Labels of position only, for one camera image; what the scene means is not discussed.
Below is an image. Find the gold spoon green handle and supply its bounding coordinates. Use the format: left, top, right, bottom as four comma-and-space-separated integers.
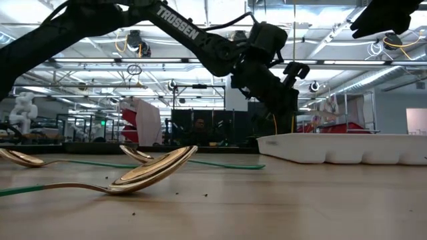
118, 145, 267, 170
0, 145, 199, 198
0, 147, 139, 168

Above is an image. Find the pale pink board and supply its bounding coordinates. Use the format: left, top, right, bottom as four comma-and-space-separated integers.
406, 107, 427, 135

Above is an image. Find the black partition panel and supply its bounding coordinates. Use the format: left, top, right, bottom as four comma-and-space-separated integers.
169, 109, 261, 147

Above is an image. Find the long LED light bar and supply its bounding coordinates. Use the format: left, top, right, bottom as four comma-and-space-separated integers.
46, 58, 427, 66

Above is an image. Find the red and white cloth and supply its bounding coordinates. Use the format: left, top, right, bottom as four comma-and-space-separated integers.
119, 97, 163, 147

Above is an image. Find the white cutlery tray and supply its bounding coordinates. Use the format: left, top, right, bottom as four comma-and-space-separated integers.
256, 133, 427, 166

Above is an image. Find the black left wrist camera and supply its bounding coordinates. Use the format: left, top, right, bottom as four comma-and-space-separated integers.
247, 21, 288, 66

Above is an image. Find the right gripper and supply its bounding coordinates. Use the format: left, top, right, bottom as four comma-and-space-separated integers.
350, 0, 424, 39

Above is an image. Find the black rig frame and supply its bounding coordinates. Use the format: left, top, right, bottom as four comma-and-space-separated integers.
171, 83, 226, 111

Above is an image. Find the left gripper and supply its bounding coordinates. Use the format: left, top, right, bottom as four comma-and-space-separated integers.
230, 61, 311, 135

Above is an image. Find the red table cover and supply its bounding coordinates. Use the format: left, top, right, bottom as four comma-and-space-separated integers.
296, 121, 371, 135

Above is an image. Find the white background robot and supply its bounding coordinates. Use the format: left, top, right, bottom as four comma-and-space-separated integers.
9, 91, 38, 135

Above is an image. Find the person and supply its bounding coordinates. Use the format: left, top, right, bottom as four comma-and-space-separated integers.
189, 117, 214, 147

